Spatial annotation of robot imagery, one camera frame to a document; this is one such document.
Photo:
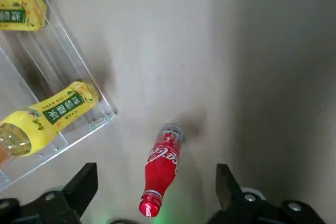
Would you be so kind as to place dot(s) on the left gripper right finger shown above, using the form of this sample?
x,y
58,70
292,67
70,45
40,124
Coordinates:
x,y
249,208

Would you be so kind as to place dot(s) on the yellow label tea bottle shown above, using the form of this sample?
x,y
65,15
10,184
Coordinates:
x,y
23,9
52,113

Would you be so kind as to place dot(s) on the red cola bottle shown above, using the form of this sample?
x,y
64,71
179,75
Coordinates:
x,y
162,171

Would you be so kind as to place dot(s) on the clear acrylic bottle shelf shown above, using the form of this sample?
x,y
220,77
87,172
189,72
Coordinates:
x,y
65,51

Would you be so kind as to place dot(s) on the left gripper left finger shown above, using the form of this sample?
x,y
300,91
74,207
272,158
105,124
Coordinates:
x,y
57,205

